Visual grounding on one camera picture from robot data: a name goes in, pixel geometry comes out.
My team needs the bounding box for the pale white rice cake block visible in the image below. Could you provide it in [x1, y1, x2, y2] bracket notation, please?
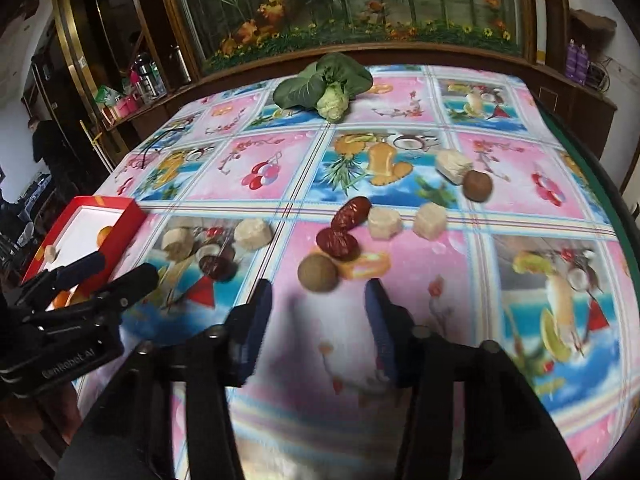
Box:
[434, 148, 474, 186]

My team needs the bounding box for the green bok choy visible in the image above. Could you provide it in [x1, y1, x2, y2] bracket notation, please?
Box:
[271, 52, 375, 122]

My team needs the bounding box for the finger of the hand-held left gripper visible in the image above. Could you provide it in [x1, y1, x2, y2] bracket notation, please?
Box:
[27, 262, 161, 326]
[15, 251, 107, 306]

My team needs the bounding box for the black top thermos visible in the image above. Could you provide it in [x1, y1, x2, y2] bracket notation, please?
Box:
[134, 52, 156, 98]

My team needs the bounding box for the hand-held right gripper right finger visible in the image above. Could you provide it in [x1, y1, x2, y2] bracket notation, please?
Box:
[364, 279, 583, 480]

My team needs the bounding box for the dark shrivelled date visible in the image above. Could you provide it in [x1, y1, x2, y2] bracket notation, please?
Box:
[198, 255, 238, 282]

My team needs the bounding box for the hexagonal sesame rice cake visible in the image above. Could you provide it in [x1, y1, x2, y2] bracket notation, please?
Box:
[367, 206, 404, 242]

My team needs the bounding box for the printed plastic tablecloth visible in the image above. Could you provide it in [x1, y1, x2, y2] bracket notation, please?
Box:
[70, 62, 628, 480]

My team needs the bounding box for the grey electronic box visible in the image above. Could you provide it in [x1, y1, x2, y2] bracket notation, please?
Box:
[587, 62, 613, 92]

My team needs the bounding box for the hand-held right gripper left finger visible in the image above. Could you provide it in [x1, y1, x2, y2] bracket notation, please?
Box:
[55, 279, 274, 480]

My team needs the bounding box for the flower painted glass panel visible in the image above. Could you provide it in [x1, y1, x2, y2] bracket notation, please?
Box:
[152, 0, 538, 75]

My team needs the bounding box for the red date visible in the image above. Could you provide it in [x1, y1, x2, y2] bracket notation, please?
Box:
[330, 196, 373, 233]
[316, 228, 360, 261]

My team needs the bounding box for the steel thermos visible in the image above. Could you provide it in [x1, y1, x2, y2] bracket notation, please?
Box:
[167, 45, 193, 86]

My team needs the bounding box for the red white shallow box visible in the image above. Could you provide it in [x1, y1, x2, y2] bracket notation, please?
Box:
[21, 195, 148, 311]

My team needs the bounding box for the yellow white broom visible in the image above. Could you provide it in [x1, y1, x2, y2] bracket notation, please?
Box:
[80, 120, 116, 173]

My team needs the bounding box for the green bag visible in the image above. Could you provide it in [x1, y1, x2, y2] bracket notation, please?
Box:
[95, 85, 123, 111]

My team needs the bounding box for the brown round fruit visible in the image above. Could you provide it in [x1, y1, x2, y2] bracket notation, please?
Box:
[297, 253, 339, 292]
[462, 170, 494, 203]

